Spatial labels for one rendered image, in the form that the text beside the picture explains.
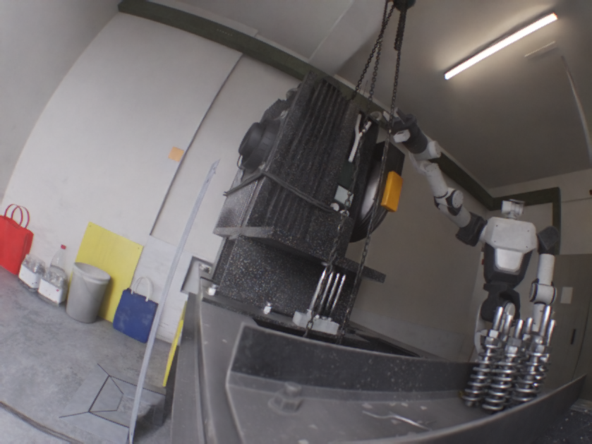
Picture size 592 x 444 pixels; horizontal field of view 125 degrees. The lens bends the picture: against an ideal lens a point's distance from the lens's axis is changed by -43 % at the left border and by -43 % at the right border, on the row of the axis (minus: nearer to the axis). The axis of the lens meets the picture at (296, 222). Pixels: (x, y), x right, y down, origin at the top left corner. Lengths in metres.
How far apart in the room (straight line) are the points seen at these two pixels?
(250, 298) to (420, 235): 2.46
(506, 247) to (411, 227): 1.78
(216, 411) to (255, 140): 0.94
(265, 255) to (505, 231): 1.06
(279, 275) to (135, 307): 1.31
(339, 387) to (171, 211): 1.93
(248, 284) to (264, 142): 0.51
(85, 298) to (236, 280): 1.31
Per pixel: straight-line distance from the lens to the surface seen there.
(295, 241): 0.69
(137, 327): 2.00
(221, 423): 0.24
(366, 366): 0.37
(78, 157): 2.39
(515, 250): 1.36
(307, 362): 0.32
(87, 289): 1.92
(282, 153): 0.98
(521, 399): 0.47
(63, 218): 2.34
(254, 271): 0.85
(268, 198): 0.95
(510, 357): 0.49
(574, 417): 0.92
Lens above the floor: 0.79
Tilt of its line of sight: 12 degrees up
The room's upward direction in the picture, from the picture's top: 19 degrees clockwise
